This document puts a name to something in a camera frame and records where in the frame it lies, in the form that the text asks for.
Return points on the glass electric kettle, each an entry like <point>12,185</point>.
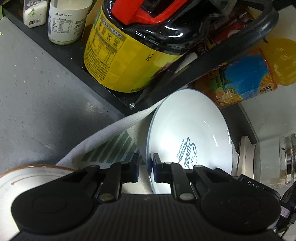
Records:
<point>275,160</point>

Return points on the white labelled jar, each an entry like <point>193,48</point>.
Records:
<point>67,20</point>

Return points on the soy sauce bottle yellow label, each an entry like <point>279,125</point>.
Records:
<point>124,53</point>

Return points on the patterned fringed cloth mat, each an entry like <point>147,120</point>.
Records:
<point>104,143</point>

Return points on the white plate with brown rim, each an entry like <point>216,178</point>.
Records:
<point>13,182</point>

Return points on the red drink can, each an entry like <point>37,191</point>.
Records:
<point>227,34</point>

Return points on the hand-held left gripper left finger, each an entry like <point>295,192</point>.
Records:
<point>137,166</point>

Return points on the black metal shelf rack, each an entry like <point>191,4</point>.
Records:
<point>69,56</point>

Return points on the deep white plate script print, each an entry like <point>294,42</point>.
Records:
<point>189,125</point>

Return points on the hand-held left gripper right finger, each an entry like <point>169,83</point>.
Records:
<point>156,169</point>

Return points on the orange juice bottle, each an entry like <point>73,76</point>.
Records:
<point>245,76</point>

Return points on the small glass seasoning jar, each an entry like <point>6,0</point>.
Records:
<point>35,12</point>

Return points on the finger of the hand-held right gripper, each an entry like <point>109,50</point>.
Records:
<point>254,183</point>

